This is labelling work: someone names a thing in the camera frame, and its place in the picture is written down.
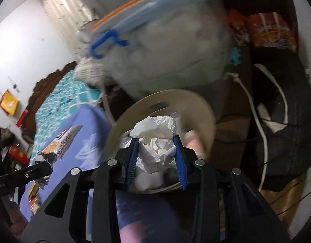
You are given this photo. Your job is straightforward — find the silver orange chip bag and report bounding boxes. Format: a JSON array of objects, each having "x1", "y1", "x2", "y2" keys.
[{"x1": 28, "y1": 125, "x2": 82, "y2": 215}]

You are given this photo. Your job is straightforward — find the white tissue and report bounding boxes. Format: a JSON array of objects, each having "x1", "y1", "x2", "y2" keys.
[{"x1": 130, "y1": 116, "x2": 176, "y2": 174}]

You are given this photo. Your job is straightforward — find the beige round trash bin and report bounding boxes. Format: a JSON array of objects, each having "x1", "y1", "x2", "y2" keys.
[{"x1": 103, "y1": 88, "x2": 217, "y2": 194}]

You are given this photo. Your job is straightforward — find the dark wooden headboard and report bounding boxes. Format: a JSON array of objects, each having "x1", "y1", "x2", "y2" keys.
[{"x1": 20, "y1": 62, "x2": 77, "y2": 144}]

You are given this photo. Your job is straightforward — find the cluttered storage shelf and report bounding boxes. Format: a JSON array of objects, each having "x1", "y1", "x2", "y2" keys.
[{"x1": 0, "y1": 128, "x2": 28, "y2": 238}]

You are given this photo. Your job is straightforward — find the blue patterned bed sheet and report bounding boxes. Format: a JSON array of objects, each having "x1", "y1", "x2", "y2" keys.
[{"x1": 32, "y1": 105, "x2": 188, "y2": 242}]

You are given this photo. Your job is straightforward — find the teal patterned quilt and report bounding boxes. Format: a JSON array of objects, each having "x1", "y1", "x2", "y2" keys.
[{"x1": 33, "y1": 70, "x2": 103, "y2": 152}]

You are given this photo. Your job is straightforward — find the black fabric bag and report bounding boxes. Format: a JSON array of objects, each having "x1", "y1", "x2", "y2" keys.
[{"x1": 241, "y1": 47, "x2": 311, "y2": 191}]

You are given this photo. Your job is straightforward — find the grey checked pillow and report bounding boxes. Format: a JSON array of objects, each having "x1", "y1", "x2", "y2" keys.
[{"x1": 74, "y1": 57, "x2": 104, "y2": 87}]

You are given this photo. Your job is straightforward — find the beige floral curtain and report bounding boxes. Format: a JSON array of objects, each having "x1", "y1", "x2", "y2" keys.
[{"x1": 40, "y1": 0, "x2": 97, "y2": 59}]

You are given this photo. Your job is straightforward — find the clear plastic storage bin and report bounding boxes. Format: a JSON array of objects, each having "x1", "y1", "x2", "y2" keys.
[{"x1": 86, "y1": 0, "x2": 232, "y2": 99}]

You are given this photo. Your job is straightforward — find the orange shopping bag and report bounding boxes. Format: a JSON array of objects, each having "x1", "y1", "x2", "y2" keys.
[{"x1": 228, "y1": 9, "x2": 297, "y2": 52}]

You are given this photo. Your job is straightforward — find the yellow wall calendar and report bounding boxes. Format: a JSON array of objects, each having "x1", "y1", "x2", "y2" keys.
[{"x1": 0, "y1": 90, "x2": 28, "y2": 128}]

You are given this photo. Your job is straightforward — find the white charging cable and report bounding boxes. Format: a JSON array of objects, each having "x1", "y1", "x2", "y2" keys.
[{"x1": 226, "y1": 72, "x2": 269, "y2": 190}]

